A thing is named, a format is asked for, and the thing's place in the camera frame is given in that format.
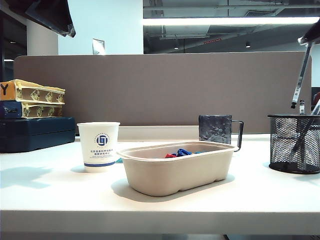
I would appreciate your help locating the black mesh pen holder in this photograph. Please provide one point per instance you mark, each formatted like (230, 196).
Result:
(282, 140)

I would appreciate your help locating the white paper cup blue logo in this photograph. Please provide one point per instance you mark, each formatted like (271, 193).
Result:
(98, 135)

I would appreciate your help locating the dark blue plastic case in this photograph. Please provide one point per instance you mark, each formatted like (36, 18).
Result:
(37, 135)

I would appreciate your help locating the black gel pen clear barrel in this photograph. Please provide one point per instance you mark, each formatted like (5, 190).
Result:
(301, 75)

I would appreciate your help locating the beige pulp tray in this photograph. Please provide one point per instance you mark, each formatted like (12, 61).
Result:
(175, 175)

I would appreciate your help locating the short pen with black clip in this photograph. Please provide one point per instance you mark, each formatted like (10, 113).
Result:
(302, 107)

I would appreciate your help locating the light blue plastic letter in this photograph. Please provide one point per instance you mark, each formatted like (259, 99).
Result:
(199, 152)

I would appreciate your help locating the brown desk divider panel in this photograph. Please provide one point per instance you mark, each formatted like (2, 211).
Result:
(162, 87)

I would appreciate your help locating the colourful letter puzzle box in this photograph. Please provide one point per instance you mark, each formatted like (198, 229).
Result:
(37, 93)

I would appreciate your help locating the red plastic letter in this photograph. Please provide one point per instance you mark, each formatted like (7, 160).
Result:
(170, 155)

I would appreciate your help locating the framed wall sign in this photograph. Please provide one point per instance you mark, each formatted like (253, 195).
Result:
(98, 46)

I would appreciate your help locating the red illuminated ceiling sign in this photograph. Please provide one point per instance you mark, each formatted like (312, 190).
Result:
(212, 41)

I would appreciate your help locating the white ceiling light strip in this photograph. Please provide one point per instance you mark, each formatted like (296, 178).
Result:
(225, 21)

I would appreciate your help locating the black pendant ceiling lamp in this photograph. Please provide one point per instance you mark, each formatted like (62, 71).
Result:
(247, 45)
(176, 46)

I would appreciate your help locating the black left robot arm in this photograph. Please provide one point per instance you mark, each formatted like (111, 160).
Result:
(37, 12)

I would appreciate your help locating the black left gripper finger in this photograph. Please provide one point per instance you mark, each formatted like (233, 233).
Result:
(312, 33)

